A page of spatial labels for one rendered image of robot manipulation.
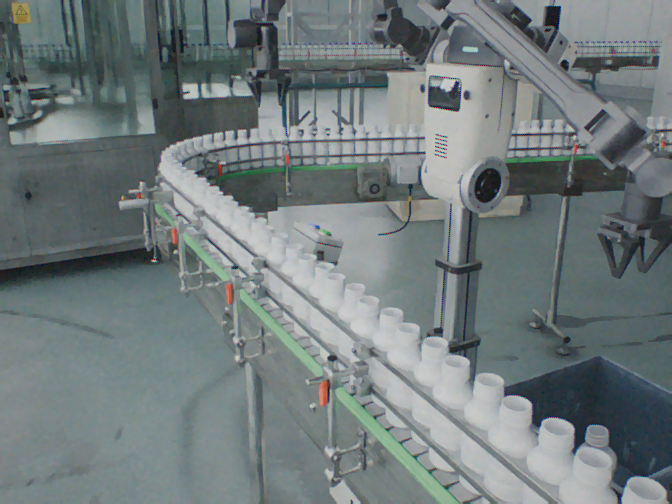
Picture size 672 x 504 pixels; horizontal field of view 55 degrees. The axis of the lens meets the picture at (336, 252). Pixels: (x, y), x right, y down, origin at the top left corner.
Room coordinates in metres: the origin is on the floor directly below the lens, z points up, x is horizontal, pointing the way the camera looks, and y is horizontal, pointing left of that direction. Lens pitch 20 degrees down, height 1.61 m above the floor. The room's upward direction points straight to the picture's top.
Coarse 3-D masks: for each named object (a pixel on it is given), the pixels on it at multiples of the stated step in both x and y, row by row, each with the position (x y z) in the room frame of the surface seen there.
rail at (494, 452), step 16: (176, 192) 1.96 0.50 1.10; (176, 208) 1.98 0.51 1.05; (208, 240) 1.69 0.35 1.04; (240, 240) 1.46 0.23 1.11; (224, 256) 1.57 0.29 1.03; (256, 256) 1.36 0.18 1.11; (272, 272) 1.28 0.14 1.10; (336, 320) 1.02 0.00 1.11; (352, 336) 0.97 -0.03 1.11; (416, 384) 0.81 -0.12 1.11; (384, 400) 0.88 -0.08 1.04; (432, 400) 0.78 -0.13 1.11; (400, 416) 0.84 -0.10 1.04; (448, 416) 0.74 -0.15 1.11; (416, 432) 0.80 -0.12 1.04; (464, 432) 0.71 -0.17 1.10; (432, 448) 0.77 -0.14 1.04; (496, 448) 0.66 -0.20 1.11; (448, 464) 0.74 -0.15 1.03; (512, 464) 0.63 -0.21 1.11; (528, 480) 0.61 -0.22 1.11; (544, 496) 0.59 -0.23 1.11
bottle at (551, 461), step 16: (544, 432) 0.63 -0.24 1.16; (560, 432) 0.65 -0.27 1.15; (544, 448) 0.63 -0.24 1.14; (560, 448) 0.62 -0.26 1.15; (528, 464) 0.63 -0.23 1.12; (544, 464) 0.62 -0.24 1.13; (560, 464) 0.61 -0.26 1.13; (544, 480) 0.61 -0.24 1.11; (560, 480) 0.60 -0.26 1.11; (528, 496) 0.62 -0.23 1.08
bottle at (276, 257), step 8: (272, 240) 1.33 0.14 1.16; (280, 240) 1.33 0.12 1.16; (288, 240) 1.35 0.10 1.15; (272, 248) 1.33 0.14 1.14; (280, 248) 1.32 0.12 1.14; (272, 256) 1.32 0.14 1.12; (280, 256) 1.32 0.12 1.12; (272, 264) 1.32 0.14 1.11; (280, 264) 1.31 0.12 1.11; (280, 272) 1.31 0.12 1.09; (272, 280) 1.32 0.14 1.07; (280, 280) 1.31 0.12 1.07; (272, 288) 1.32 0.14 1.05; (280, 288) 1.31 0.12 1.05; (280, 296) 1.31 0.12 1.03; (272, 304) 1.32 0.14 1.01
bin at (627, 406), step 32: (512, 384) 1.08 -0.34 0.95; (544, 384) 1.12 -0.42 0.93; (576, 384) 1.17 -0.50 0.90; (608, 384) 1.17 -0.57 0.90; (640, 384) 1.11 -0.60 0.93; (544, 416) 1.13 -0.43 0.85; (576, 416) 1.17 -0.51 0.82; (608, 416) 1.16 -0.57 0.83; (640, 416) 1.10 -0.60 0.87; (576, 448) 1.17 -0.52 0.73; (640, 448) 1.09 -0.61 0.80
